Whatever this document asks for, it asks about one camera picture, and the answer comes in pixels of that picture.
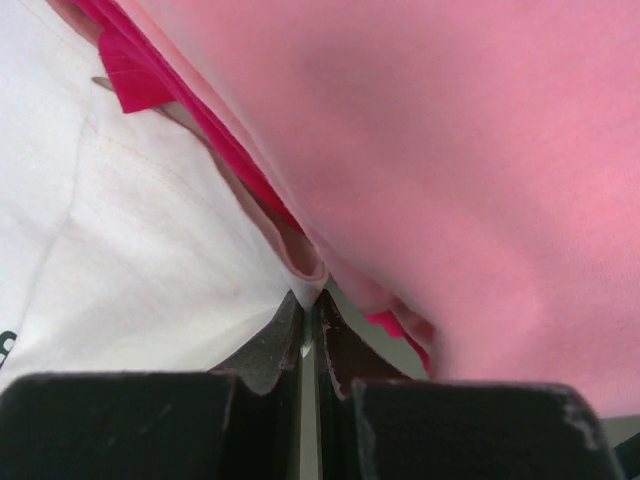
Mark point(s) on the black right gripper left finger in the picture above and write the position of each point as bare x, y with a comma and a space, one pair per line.
239, 420

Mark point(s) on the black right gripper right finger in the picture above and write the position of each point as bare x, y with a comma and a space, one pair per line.
374, 422

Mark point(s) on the white and green t-shirt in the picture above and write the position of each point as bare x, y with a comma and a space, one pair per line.
126, 243

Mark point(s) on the pink t-shirt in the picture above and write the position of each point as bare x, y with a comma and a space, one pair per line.
472, 166

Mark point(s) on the red t-shirt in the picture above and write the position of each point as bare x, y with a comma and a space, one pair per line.
150, 85

